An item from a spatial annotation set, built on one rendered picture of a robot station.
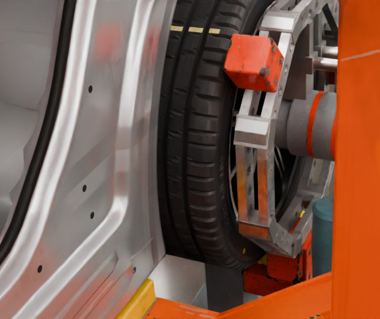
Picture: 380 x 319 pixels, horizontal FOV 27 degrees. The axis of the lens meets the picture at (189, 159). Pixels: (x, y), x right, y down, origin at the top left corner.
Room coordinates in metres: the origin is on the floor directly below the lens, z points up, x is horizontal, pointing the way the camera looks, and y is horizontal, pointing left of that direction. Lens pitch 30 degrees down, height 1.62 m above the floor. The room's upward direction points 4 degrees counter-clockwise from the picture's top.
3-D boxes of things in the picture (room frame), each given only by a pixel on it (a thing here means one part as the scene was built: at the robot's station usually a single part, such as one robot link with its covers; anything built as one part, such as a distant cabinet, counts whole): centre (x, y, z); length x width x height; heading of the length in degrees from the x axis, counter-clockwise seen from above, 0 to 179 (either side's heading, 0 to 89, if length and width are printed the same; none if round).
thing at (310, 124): (1.44, -0.30, 0.85); 0.21 x 0.14 x 0.14; 63
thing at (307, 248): (1.49, -0.20, 0.48); 0.16 x 0.12 x 0.17; 63
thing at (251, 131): (1.48, -0.23, 0.85); 0.54 x 0.07 x 0.54; 153
